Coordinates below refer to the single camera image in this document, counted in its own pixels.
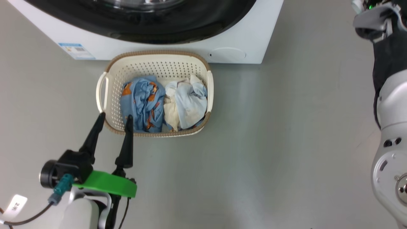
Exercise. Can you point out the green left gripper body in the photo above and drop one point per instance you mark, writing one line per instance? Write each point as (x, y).
(108, 184)

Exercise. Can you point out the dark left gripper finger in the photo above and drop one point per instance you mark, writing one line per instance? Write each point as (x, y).
(93, 133)
(127, 143)

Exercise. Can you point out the blue garment with orange print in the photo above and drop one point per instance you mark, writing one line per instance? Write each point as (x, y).
(140, 101)

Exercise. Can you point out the cream garment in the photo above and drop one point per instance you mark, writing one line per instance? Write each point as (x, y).
(170, 114)

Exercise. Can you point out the pale blue white garment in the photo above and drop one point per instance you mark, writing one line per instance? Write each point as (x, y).
(190, 101)

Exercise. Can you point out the black round glass machine door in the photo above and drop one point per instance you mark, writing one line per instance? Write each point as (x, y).
(190, 22)

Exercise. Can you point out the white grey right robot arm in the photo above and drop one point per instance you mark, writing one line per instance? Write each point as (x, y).
(391, 105)

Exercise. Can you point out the cream perforated laundry basket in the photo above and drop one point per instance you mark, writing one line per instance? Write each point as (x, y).
(152, 65)

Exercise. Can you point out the white front-load washing machine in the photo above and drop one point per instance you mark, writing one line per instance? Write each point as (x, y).
(248, 31)

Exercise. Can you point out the blue energy label sticker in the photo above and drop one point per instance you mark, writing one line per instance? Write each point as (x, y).
(76, 51)

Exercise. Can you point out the round white filter cover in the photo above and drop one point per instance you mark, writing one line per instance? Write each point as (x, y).
(227, 53)

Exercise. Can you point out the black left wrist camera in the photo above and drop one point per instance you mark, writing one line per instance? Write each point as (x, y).
(73, 165)

